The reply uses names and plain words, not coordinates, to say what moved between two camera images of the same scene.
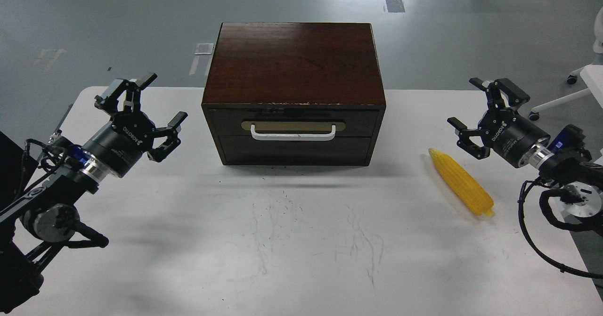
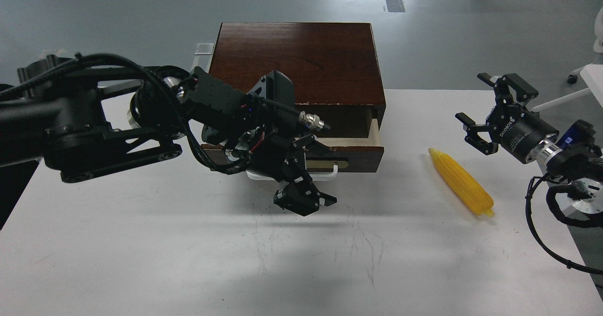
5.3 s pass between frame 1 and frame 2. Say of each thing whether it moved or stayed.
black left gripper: moved
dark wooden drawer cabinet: stayed
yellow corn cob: stayed
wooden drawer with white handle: moved
